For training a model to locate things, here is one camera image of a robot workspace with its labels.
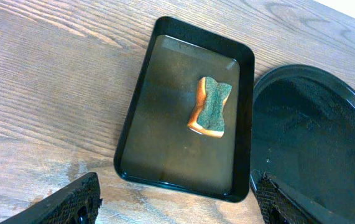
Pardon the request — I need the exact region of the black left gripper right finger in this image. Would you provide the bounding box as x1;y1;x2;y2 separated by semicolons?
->
254;172;348;224

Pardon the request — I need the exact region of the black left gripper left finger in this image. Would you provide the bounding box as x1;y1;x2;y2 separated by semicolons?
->
1;172;103;224

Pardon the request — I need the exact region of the orange sponge with green scourer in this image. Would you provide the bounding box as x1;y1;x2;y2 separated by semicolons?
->
187;77;232;138

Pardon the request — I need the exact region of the round black serving tray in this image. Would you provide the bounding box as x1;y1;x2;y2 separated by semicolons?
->
250;65;355;223

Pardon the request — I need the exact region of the black rectangular water tray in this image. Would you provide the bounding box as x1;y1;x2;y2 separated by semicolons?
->
114;16;255;202

